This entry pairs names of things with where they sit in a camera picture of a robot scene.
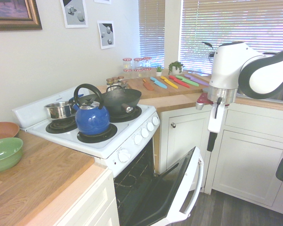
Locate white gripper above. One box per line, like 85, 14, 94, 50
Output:
207, 103, 227, 152

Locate white oven door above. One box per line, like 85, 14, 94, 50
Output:
119, 145, 205, 226

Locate metal oven rack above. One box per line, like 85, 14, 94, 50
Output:
114, 145, 154, 190

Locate white cabinet door with knob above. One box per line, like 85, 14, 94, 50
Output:
159, 110, 212, 175

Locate white sink cabinet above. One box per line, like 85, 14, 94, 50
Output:
204, 103, 283, 208

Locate purple knife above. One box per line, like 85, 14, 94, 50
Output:
184, 73, 209, 86

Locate green knife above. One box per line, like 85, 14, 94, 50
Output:
175, 74, 200, 88

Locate wooden cutting board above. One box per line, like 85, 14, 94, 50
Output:
126, 73, 211, 97

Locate red knife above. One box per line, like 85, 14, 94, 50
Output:
168, 74, 191, 89

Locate yellow knife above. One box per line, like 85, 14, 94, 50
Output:
160, 75, 179, 89

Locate blue knife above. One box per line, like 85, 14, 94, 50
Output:
150, 76, 168, 89

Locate trailing plant in white pot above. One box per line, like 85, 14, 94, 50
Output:
168, 60, 185, 76

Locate black coil burner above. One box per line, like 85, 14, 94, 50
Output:
76, 122, 118, 144
45, 116, 78, 135
108, 105, 143, 123

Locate white electric stove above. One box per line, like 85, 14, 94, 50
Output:
11, 86, 161, 226

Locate orange knife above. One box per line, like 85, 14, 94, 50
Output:
142, 79, 154, 91

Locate black wok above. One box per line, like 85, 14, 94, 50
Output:
100, 85, 142, 116

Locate blue kettle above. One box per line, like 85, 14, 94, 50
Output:
73, 83, 111, 136

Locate wide white window blind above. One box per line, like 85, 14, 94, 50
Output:
180, 0, 283, 73

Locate narrow white window blind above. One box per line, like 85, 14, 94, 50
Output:
138, 0, 166, 70

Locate white cabinet beside stove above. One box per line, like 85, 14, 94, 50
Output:
53, 164, 120, 226

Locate small grey shapes poster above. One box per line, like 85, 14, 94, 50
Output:
97, 20, 117, 50

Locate large grey shapes poster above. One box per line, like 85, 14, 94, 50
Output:
59, 0, 89, 29

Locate green bowl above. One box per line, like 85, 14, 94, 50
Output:
0, 137, 24, 173

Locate terracotta bowl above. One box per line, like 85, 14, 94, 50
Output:
0, 121, 20, 143

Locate framed painting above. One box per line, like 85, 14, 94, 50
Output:
0, 0, 43, 32

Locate wrist camera on red mount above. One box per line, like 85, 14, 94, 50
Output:
195, 92, 214, 111

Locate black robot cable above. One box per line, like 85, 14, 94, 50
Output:
201, 41, 215, 63

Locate steel pot with blue handle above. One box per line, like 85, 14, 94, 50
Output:
44, 93, 84, 120

